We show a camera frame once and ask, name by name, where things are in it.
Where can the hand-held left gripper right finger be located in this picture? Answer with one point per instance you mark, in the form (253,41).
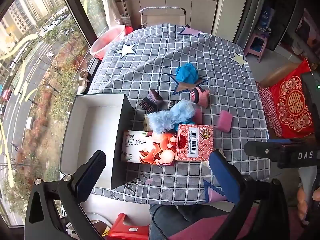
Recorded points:
(221,170)

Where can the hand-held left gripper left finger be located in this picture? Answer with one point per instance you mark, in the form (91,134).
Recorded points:
(86,185)

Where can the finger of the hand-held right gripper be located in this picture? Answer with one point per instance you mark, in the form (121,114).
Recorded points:
(277,141)
(260,150)

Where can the white storage box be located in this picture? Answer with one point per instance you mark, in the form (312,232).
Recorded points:
(95,120)

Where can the pink striped knitted sock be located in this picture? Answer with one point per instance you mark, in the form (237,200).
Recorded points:
(202,97)

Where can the light blue fluffy cloth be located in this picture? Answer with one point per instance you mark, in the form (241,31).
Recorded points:
(167,117)

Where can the leopard print scrunchie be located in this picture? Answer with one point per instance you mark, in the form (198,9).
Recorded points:
(172,103)

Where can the dark purple knitted hat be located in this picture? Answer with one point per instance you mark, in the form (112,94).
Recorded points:
(150,102)

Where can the blue plastic shoe cover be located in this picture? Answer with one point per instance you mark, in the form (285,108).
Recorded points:
(186,72)

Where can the person's right hand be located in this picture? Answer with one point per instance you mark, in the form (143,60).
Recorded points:
(303,202)

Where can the red patterned box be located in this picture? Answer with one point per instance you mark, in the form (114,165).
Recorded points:
(207,147)

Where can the red embroidered cushion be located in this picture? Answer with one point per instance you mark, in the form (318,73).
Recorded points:
(292,105)

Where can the round white stand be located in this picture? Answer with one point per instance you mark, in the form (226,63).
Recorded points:
(96,223)

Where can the red checked cloth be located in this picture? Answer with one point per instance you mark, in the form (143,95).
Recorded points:
(267,102)

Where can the red plastic stool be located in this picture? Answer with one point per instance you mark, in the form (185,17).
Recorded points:
(125,230)

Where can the wooden chair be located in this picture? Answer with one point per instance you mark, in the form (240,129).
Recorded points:
(280,73)

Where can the person's pink clothing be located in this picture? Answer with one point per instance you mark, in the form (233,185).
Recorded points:
(195,232)

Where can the floral tissue box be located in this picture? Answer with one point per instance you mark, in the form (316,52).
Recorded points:
(140,142)

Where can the person's legs in jeans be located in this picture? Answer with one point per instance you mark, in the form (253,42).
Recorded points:
(170,220)

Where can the white shoe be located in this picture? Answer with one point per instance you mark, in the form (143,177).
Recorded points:
(83,82)

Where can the pink plastic stool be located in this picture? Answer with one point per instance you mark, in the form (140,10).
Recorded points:
(257,38)

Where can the blue bag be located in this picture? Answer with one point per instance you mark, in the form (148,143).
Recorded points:
(266,16)

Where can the grey checked star tablecloth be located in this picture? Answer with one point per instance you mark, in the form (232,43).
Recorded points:
(155,60)

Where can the pink plastic basin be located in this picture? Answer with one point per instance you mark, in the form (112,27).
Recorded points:
(105,42)

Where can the beige cabinet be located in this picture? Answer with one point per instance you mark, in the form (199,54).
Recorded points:
(200,10)

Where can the beige folding chair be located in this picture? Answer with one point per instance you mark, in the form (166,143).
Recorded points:
(162,18)

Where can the grey broom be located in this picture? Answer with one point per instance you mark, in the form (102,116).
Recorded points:
(125,20)

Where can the white curtain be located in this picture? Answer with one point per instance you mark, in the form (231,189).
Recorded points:
(110,2)

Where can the wall poster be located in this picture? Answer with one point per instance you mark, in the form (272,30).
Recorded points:
(308,27)

